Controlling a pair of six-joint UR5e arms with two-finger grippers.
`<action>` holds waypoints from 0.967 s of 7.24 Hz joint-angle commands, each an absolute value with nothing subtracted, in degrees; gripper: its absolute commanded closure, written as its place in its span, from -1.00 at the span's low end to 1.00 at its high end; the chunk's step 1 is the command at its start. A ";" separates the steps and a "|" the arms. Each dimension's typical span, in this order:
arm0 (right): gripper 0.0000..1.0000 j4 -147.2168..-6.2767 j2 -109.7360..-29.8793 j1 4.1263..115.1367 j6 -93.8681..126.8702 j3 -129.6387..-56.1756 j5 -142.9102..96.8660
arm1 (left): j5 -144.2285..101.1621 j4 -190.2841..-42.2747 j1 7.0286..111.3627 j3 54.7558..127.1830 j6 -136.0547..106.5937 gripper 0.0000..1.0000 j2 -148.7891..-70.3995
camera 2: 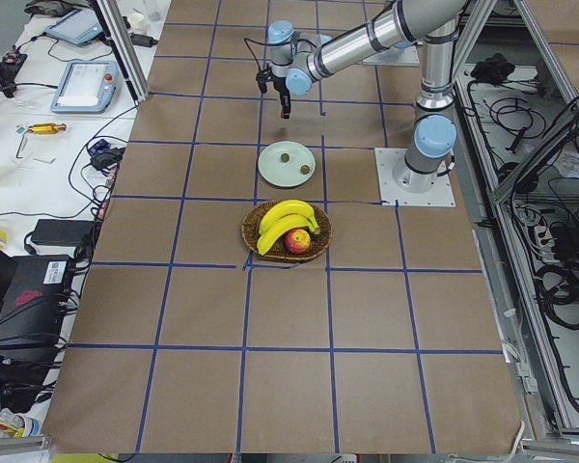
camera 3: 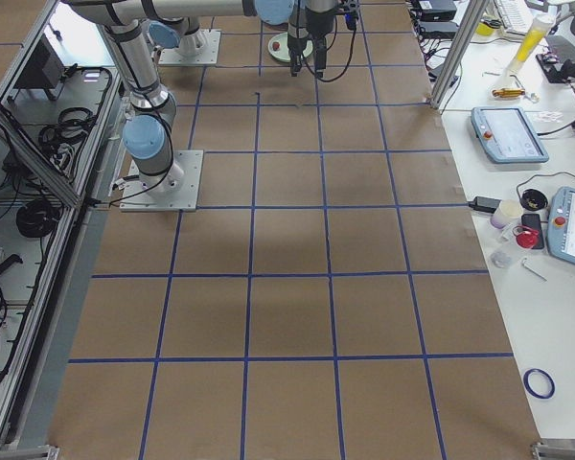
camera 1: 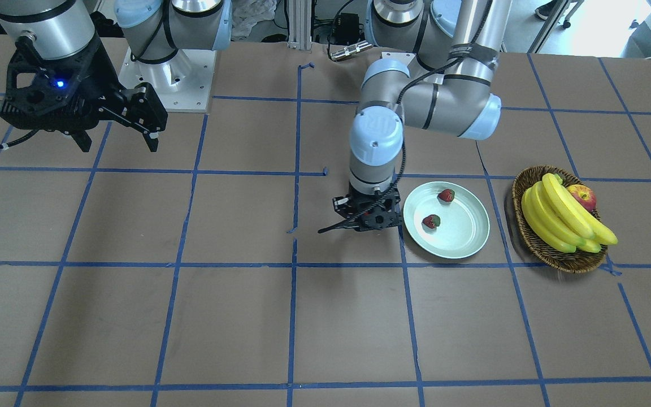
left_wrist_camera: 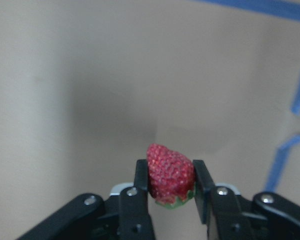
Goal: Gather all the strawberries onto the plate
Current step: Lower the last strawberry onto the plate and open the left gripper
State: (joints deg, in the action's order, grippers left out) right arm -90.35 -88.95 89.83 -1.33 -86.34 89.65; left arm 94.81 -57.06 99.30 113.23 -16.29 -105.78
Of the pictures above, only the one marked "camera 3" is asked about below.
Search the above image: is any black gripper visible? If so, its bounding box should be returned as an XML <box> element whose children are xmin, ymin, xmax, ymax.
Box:
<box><xmin>306</xmin><ymin>0</ymin><xmax>359</xmax><ymax>80</ymax></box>
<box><xmin>287</xmin><ymin>35</ymin><xmax>307</xmax><ymax>77</ymax></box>

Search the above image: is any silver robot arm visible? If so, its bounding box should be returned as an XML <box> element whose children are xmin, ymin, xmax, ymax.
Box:
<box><xmin>68</xmin><ymin>1</ymin><xmax>359</xmax><ymax>196</ymax></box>
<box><xmin>143</xmin><ymin>1</ymin><xmax>294</xmax><ymax>67</ymax></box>

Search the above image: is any light green plate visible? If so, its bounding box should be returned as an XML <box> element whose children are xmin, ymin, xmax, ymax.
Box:
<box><xmin>267</xmin><ymin>32</ymin><xmax>289</xmax><ymax>63</ymax></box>

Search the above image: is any far teach pendant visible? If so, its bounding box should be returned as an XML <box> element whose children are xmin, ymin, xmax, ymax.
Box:
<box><xmin>471</xmin><ymin>106</ymin><xmax>549</xmax><ymax>164</ymax></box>

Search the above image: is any teach pendant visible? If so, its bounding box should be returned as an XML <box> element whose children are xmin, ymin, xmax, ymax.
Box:
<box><xmin>547</xmin><ymin>187</ymin><xmax>575</xmax><ymax>265</ymax></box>
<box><xmin>471</xmin><ymin>106</ymin><xmax>549</xmax><ymax>164</ymax></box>

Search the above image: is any black power adapter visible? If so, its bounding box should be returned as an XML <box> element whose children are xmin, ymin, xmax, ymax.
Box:
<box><xmin>468</xmin><ymin>195</ymin><xmax>500</xmax><ymax>214</ymax></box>

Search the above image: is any yellow white bottle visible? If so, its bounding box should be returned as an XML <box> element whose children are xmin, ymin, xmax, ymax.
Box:
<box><xmin>505</xmin><ymin>13</ymin><xmax>556</xmax><ymax>75</ymax></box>

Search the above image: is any white paper cup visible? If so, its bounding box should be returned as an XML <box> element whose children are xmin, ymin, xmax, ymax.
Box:
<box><xmin>490</xmin><ymin>199</ymin><xmax>523</xmax><ymax>229</ymax></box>

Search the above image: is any black small bowl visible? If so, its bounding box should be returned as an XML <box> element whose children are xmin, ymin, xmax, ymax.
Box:
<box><xmin>519</xmin><ymin>189</ymin><xmax>548</xmax><ymax>212</ymax></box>

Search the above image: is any black smartphone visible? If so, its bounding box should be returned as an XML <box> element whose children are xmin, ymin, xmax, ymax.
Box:
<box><xmin>521</xmin><ymin>213</ymin><xmax>545</xmax><ymax>250</ymax></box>

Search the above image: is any red round object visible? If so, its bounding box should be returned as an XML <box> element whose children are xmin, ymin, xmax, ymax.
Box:
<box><xmin>513</xmin><ymin>225</ymin><xmax>540</xmax><ymax>249</ymax></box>

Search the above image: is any metal allen key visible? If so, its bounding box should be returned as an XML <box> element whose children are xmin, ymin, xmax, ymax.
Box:
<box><xmin>520</xmin><ymin>258</ymin><xmax>547</xmax><ymax>282</ymax></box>

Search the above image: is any near teach pendant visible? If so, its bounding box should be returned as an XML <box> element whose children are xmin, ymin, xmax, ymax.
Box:
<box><xmin>547</xmin><ymin>187</ymin><xmax>575</xmax><ymax>265</ymax></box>

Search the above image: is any blue tape roll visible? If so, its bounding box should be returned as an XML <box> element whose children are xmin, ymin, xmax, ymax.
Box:
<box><xmin>522</xmin><ymin>368</ymin><xmax>556</xmax><ymax>400</ymax></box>

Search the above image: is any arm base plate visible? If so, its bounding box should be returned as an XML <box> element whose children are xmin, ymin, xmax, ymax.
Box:
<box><xmin>159</xmin><ymin>29</ymin><xmax>221</xmax><ymax>67</ymax></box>
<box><xmin>119</xmin><ymin>150</ymin><xmax>204</xmax><ymax>212</ymax></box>

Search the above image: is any aluminium frame post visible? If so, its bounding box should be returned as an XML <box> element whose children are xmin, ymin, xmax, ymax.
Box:
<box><xmin>429</xmin><ymin>0</ymin><xmax>488</xmax><ymax>109</ymax></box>

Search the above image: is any yellow handled screwdriver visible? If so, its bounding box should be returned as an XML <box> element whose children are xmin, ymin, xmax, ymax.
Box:
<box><xmin>491</xmin><ymin>88</ymin><xmax>525</xmax><ymax>99</ymax></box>

